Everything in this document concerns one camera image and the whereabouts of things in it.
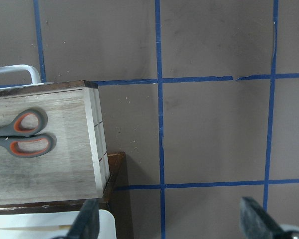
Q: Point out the dark brown wooden cabinet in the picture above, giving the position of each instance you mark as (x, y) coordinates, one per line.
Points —
(116, 201)

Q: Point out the grey orange scissors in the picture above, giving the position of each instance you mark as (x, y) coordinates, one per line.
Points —
(14, 133)

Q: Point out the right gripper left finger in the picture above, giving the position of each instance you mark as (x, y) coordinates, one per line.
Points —
(86, 224)

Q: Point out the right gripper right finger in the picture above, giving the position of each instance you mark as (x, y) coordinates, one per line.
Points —
(256, 223)

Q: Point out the white plastic tray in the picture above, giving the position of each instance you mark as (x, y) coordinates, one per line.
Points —
(36, 226)

